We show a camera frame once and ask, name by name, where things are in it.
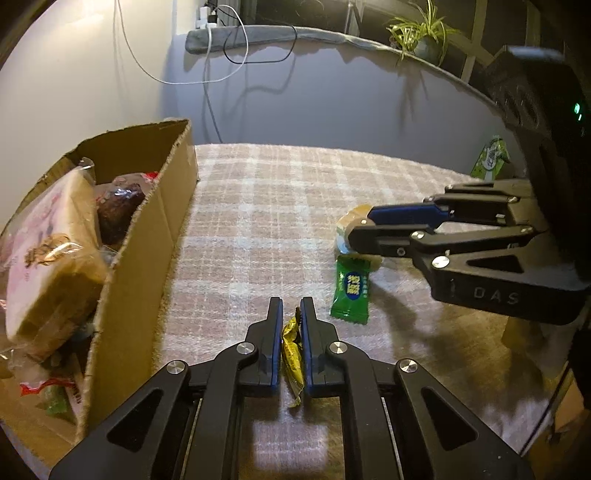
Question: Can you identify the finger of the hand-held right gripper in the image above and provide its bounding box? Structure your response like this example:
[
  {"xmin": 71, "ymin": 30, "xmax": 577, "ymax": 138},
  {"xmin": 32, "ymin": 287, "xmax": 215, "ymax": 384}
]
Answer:
[
  {"xmin": 367, "ymin": 179, "xmax": 539, "ymax": 229},
  {"xmin": 346, "ymin": 222, "xmax": 548, "ymax": 269}
]

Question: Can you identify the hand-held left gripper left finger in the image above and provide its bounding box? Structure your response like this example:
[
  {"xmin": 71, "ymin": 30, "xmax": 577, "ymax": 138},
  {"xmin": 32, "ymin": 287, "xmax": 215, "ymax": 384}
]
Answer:
[{"xmin": 48, "ymin": 296, "xmax": 283, "ymax": 480}]

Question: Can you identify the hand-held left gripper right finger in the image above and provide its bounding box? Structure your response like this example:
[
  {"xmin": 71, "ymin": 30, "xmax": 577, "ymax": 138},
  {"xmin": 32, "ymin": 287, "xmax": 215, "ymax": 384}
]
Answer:
[{"xmin": 299, "ymin": 296, "xmax": 536, "ymax": 480}]

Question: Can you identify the yellow candy packet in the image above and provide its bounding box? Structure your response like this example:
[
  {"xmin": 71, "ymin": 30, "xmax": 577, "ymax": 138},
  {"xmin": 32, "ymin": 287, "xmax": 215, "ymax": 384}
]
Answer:
[{"xmin": 281, "ymin": 310, "xmax": 305, "ymax": 409}]

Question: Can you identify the round pastry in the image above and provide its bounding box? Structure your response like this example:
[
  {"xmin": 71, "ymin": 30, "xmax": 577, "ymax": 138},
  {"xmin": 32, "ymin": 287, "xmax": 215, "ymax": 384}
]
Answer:
[{"xmin": 335, "ymin": 204, "xmax": 384, "ymax": 271}]

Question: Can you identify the cardboard box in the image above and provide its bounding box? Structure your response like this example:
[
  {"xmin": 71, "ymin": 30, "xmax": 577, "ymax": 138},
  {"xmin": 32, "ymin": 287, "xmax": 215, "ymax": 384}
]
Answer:
[{"xmin": 0, "ymin": 119, "xmax": 200, "ymax": 467}]

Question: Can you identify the sliced bread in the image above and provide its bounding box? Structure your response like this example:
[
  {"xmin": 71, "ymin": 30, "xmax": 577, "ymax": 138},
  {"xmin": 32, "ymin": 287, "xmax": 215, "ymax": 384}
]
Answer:
[{"xmin": 0, "ymin": 159, "xmax": 109, "ymax": 361}]

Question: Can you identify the small green candy packet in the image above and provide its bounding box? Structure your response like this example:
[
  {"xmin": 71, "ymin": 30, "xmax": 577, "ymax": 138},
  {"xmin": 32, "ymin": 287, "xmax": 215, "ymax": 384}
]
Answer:
[{"xmin": 39, "ymin": 385, "xmax": 77, "ymax": 418}]

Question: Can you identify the red snack packet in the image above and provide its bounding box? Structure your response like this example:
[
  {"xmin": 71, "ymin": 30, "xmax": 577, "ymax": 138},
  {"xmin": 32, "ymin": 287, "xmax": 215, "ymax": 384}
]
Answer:
[{"xmin": 18, "ymin": 376, "xmax": 81, "ymax": 400}]

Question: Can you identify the green white snack packet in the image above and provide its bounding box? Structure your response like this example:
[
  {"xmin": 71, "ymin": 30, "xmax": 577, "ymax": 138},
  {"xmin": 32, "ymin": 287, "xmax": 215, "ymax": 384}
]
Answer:
[{"xmin": 470, "ymin": 135, "xmax": 509, "ymax": 181}]

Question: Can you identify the plaid blanket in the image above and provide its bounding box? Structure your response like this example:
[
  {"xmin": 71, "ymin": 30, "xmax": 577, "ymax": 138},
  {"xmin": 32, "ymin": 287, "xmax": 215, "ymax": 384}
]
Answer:
[{"xmin": 152, "ymin": 143, "xmax": 573, "ymax": 480}]

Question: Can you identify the potted green plant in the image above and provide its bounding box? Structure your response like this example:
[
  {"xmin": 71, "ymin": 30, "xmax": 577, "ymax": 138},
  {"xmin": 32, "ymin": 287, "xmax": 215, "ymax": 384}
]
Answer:
[{"xmin": 385, "ymin": 0, "xmax": 462, "ymax": 68}]

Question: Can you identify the dark brown cake packet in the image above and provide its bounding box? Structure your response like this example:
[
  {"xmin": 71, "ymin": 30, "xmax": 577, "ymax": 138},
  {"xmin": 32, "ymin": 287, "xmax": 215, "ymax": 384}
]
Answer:
[{"xmin": 95, "ymin": 172, "xmax": 160, "ymax": 247}]

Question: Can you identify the dark window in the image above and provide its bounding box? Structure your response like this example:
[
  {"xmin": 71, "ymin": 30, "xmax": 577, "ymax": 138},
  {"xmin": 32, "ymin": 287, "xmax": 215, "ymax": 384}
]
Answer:
[{"xmin": 231, "ymin": 0, "xmax": 522, "ymax": 88}]

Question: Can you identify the black cable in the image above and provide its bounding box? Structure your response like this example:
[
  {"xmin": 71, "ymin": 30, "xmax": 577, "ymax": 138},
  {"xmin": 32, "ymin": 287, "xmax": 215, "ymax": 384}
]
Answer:
[{"xmin": 224, "ymin": 23, "xmax": 298, "ymax": 65}]

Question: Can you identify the white hanging cable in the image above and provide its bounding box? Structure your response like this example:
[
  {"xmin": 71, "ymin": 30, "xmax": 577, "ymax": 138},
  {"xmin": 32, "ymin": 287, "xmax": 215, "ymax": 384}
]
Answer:
[{"xmin": 203, "ymin": 28, "xmax": 222, "ymax": 144}]

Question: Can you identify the white looped cable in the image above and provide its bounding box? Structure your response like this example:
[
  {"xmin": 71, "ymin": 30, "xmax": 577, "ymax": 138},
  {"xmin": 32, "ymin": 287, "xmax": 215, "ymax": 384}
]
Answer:
[{"xmin": 113, "ymin": 0, "xmax": 250, "ymax": 86}]

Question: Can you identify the white power strip with cables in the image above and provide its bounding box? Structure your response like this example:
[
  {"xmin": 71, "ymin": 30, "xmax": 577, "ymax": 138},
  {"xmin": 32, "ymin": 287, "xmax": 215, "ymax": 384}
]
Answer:
[{"xmin": 196, "ymin": 2, "xmax": 220, "ymax": 31}]

